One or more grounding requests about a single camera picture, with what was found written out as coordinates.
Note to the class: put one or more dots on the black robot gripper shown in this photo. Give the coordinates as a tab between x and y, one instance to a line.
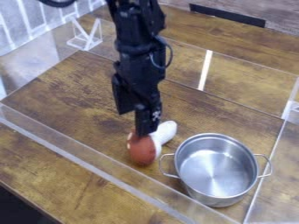
136	81

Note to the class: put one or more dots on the plush mushroom brown white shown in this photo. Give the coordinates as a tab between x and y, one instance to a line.
145	148

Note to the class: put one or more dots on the silver pot with handles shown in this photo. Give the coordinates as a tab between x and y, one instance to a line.
217	167

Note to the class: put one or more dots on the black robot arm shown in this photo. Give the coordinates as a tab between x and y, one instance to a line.
140	20

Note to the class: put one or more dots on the black bar on table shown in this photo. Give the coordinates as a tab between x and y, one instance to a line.
229	15

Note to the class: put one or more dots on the clear acrylic triangle bracket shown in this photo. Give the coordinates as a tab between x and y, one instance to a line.
86	40

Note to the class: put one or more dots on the clear acrylic enclosure panel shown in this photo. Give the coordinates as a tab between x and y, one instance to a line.
145	187

